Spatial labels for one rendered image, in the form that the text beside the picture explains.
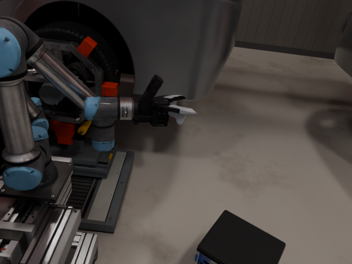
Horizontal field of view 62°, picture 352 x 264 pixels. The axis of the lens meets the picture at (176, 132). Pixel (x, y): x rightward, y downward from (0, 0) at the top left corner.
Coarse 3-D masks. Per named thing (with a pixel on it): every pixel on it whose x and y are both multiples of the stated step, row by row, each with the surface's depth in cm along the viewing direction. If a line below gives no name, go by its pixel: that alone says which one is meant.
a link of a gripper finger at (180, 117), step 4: (180, 108) 94; (184, 108) 95; (188, 108) 95; (168, 112) 97; (172, 112) 97; (180, 112) 95; (184, 112) 95; (188, 112) 95; (192, 112) 95; (172, 116) 97; (176, 116) 97; (180, 116) 96; (184, 116) 96; (176, 120) 97; (180, 120) 97; (180, 124) 97
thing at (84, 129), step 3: (87, 120) 214; (84, 123) 209; (87, 123) 211; (90, 123) 215; (81, 126) 206; (84, 126) 207; (87, 126) 210; (78, 129) 204; (81, 129) 204; (84, 129) 204; (78, 132) 205; (81, 132) 204; (84, 132) 205
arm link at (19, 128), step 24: (0, 24) 77; (0, 48) 73; (24, 48) 81; (0, 72) 76; (24, 72) 82; (0, 96) 82; (24, 96) 87; (0, 120) 87; (24, 120) 89; (24, 144) 93; (24, 168) 94
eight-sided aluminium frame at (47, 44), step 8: (48, 40) 175; (56, 40) 175; (56, 48) 173; (64, 48) 173; (72, 48) 172; (80, 56) 175; (88, 56) 179; (88, 64) 179; (96, 64) 182; (96, 72) 179; (24, 80) 190; (96, 80) 183; (96, 88) 186; (32, 96) 196; (48, 112) 200; (56, 112) 202; (56, 120) 200; (64, 120) 200; (72, 120) 201; (80, 120) 199
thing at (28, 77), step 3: (27, 75) 163; (30, 75) 163; (33, 75) 164; (36, 75) 164; (39, 75) 165; (27, 78) 163; (30, 78) 163; (33, 78) 163; (36, 78) 163; (39, 78) 163; (42, 78) 163; (36, 81) 164; (39, 81) 164; (42, 81) 164; (45, 81) 164; (48, 81) 164
